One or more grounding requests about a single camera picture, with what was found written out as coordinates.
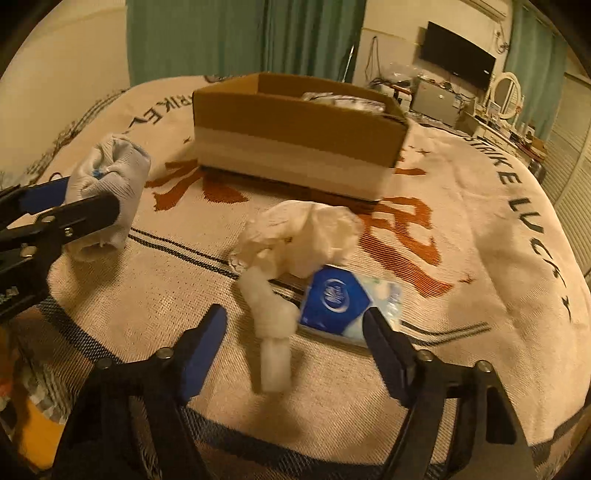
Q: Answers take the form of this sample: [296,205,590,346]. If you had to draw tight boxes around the cardboard box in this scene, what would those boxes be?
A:
[192,72,410,202]

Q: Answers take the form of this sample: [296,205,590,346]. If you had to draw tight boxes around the grey sock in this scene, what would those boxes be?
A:
[64,133,152,263]

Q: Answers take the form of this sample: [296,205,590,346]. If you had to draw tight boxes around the wall television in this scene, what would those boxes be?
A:
[419,21,498,91]

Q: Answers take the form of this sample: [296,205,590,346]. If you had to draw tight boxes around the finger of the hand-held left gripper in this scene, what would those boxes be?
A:
[0,193,122,264]
[0,178,72,217]

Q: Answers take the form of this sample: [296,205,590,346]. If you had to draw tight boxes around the white plastic bag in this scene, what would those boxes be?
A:
[302,91,386,114]

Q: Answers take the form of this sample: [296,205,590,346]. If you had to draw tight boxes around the blue tissue packet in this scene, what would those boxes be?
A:
[298,264,403,348]

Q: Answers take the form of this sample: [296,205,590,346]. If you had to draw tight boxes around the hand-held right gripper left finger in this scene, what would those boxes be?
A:
[52,304,228,480]

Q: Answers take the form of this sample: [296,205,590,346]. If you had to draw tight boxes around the green curtain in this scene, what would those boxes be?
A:
[126,0,368,88]
[505,0,568,141]

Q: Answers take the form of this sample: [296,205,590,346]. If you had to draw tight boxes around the cluttered dressing table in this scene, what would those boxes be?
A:
[462,111,548,169]

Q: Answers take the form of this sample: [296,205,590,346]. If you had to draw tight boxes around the white cloth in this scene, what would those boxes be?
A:
[230,200,365,393]

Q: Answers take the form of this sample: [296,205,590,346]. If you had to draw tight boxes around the white oval mirror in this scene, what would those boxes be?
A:
[490,72,525,124]

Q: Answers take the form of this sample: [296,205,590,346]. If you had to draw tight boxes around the printed cream blanket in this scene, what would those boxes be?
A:
[0,74,591,480]

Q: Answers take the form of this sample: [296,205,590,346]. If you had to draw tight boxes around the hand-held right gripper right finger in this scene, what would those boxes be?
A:
[362,308,539,480]

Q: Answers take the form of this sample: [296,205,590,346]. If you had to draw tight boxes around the grey cabinet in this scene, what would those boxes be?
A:
[411,76,476,127]

